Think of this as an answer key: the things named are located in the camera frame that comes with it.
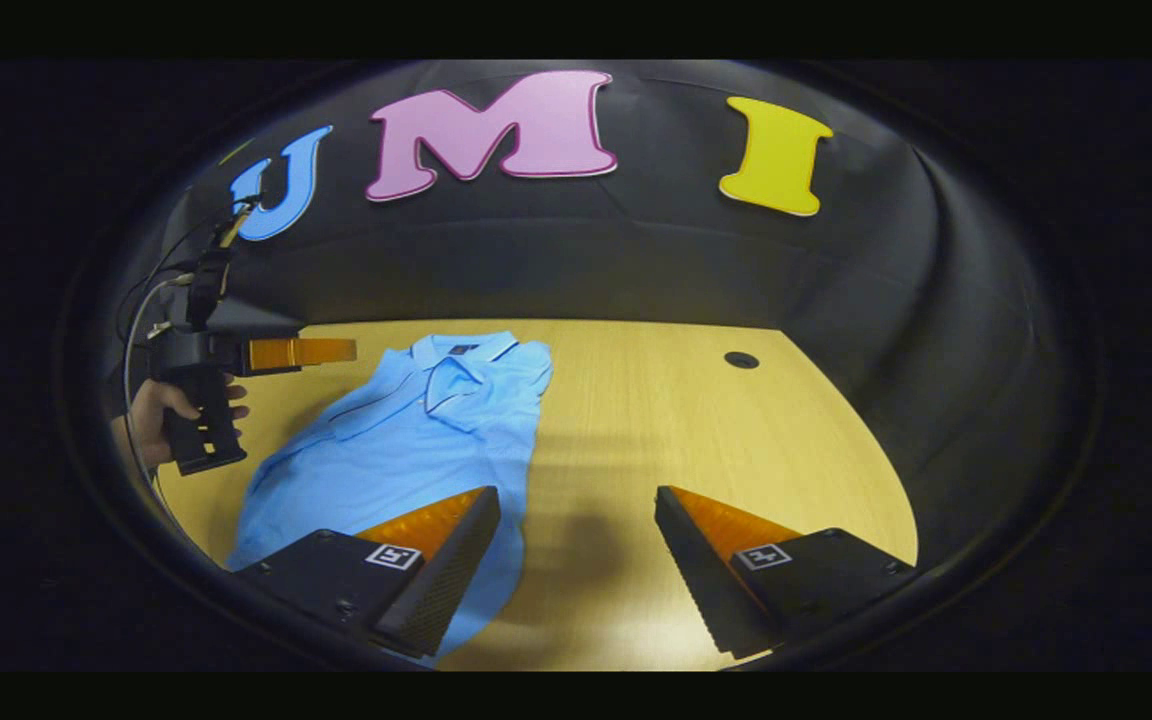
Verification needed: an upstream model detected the light blue T-shirt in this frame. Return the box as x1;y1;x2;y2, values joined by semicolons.
226;331;555;663

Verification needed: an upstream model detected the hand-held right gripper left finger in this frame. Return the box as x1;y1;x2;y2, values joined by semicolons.
234;487;503;661

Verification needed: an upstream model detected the black backdrop cloth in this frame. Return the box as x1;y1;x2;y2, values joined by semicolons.
101;60;1062;561

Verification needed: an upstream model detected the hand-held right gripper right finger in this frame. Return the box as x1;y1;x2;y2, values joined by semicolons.
654;486;919;661

